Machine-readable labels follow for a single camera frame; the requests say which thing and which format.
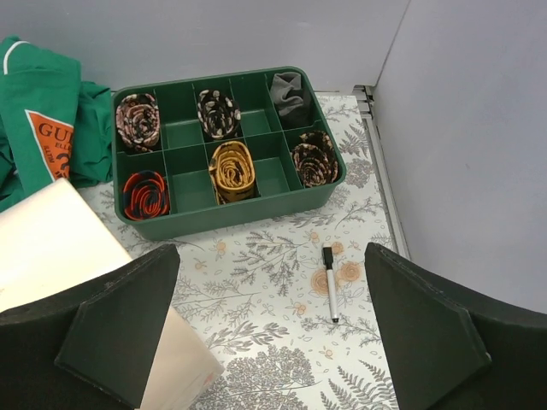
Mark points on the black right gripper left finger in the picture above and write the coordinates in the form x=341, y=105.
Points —
x=91, y=346

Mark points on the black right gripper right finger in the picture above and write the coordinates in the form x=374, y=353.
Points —
x=450, y=347

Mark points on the white drawer organizer box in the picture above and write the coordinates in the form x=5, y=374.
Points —
x=51, y=242

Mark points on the black-capped whiteboard marker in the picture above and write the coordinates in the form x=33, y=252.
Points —
x=328, y=260

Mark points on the orange black rolled tie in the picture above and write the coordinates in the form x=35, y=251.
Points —
x=145, y=196

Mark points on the green compartment organizer tray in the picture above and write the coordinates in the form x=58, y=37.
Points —
x=194, y=155

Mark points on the green sweatshirt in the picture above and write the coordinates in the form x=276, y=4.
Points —
x=54, y=124

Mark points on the yellow rolled tie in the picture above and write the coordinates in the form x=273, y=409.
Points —
x=232, y=173

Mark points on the brown black rolled tie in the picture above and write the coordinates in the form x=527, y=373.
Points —
x=315, y=160

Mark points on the pink black rolled tie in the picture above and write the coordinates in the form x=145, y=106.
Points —
x=137, y=120

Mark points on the white-spotted black rolled tie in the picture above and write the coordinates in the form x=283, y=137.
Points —
x=219, y=115

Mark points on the grey folded sock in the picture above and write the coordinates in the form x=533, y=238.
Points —
x=292, y=100

